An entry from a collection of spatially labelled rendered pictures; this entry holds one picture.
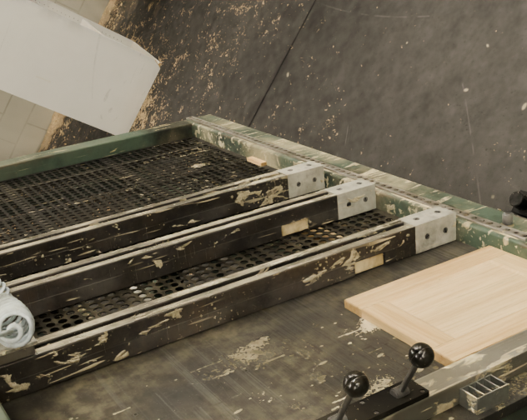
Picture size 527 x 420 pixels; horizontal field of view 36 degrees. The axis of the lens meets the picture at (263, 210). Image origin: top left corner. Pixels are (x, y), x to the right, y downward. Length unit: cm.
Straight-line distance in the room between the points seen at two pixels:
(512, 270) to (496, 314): 20
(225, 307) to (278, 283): 13
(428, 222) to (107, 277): 73
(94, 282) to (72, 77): 371
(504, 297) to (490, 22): 195
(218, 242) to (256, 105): 258
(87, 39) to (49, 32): 24
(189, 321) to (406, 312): 42
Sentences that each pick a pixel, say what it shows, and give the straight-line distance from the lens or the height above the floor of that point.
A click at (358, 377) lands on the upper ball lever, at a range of 115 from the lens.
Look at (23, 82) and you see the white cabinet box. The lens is 539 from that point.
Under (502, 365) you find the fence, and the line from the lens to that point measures 142.
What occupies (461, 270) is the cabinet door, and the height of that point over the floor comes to 101.
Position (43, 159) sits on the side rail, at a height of 138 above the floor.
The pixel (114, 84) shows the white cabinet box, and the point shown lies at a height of 24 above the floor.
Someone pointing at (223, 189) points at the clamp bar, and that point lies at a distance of 222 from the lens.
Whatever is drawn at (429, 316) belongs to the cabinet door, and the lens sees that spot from 160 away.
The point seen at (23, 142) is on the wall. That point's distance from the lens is 704.
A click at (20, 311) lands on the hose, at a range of 134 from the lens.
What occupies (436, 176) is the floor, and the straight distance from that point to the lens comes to 332.
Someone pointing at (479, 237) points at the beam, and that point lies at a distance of 192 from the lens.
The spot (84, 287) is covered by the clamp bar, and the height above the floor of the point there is 158.
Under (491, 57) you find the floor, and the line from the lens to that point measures 338.
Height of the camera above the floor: 236
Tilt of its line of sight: 35 degrees down
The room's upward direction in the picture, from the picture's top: 69 degrees counter-clockwise
